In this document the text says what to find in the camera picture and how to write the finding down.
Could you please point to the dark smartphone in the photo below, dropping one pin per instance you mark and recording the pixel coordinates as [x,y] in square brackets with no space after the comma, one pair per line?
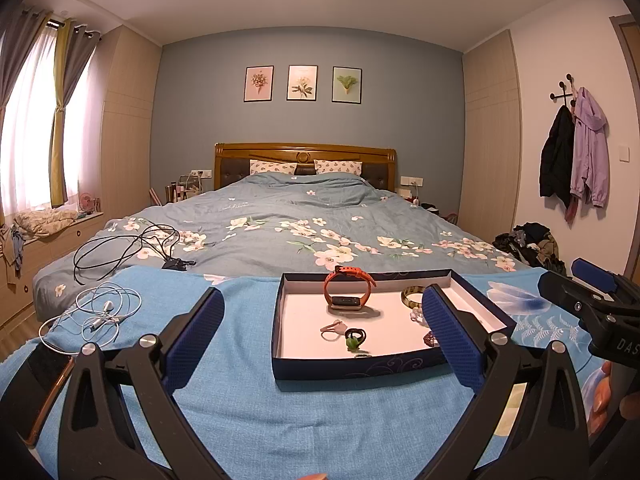
[42,395]

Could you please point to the white framed flower picture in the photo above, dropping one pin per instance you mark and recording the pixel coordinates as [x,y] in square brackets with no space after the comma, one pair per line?
[302,82]

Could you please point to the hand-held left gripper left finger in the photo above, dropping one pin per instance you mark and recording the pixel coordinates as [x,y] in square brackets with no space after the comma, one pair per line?
[195,340]

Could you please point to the folded cream blanket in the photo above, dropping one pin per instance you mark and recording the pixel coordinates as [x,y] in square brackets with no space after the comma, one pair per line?
[45,221]

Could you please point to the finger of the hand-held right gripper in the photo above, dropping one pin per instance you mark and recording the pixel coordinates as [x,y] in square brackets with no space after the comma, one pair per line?
[595,275]
[565,292]

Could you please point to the dark blue shallow box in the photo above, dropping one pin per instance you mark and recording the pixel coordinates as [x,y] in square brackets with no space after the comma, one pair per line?
[305,320]

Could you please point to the black jacket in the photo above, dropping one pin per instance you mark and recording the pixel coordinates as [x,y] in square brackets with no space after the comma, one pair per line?
[555,160]

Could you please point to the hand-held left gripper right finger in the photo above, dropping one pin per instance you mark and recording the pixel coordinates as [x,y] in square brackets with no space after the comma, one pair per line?
[452,335]

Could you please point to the green framed leaf picture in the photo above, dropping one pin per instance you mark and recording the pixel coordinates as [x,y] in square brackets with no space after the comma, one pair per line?
[347,84]

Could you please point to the person's right hand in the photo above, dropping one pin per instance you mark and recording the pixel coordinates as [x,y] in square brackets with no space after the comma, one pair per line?
[600,400]

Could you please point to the dark red scarf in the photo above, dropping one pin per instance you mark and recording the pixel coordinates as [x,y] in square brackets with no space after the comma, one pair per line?
[571,210]

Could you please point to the wooden bed headboard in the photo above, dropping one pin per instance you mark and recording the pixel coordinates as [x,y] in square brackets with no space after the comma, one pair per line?
[240,152]

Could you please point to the white light switch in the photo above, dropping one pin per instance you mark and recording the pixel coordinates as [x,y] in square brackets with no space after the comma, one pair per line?
[624,153]

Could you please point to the white wall socket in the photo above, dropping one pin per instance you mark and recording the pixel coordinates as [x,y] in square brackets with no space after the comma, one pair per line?
[412,180]
[201,173]

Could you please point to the grey-blue floral duvet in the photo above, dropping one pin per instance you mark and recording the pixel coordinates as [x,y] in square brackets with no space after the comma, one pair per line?
[270,205]

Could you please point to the purple jacket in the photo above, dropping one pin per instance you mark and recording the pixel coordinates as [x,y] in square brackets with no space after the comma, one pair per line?
[592,155]

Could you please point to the amber bangle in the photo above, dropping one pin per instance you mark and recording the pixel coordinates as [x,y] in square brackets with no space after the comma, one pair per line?
[406,300]

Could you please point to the hanging blue cloth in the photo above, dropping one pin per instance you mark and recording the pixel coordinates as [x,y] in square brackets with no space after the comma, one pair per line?
[15,250]

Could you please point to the orange smart watch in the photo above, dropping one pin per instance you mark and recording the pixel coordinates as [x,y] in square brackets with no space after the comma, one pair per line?
[345,303]

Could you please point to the light blue blanket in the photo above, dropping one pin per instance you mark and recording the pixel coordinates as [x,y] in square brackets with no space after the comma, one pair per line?
[240,400]

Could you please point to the pink framed flower picture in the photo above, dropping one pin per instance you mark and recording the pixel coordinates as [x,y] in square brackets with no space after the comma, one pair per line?
[259,84]

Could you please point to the brown door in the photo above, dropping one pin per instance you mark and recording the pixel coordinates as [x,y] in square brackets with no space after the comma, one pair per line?
[630,50]

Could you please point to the window bench with drawers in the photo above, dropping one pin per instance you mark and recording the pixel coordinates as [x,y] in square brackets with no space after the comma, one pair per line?
[55,255]

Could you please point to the pile of dark clothes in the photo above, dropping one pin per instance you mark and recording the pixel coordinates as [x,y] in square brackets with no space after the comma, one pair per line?
[530,245]

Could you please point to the row of cosmetic bottles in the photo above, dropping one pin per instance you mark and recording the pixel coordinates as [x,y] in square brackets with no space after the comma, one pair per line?
[182,190]

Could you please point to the small pink fan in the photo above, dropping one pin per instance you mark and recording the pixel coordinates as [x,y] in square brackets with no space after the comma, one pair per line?
[87,202]

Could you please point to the yellow and grey curtain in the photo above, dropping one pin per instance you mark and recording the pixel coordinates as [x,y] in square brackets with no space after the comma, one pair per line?
[61,110]

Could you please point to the black wall coat rack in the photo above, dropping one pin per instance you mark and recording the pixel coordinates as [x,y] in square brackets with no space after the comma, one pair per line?
[565,92]

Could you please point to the sheer white curtain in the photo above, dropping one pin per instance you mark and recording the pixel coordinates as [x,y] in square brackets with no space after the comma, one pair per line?
[30,150]

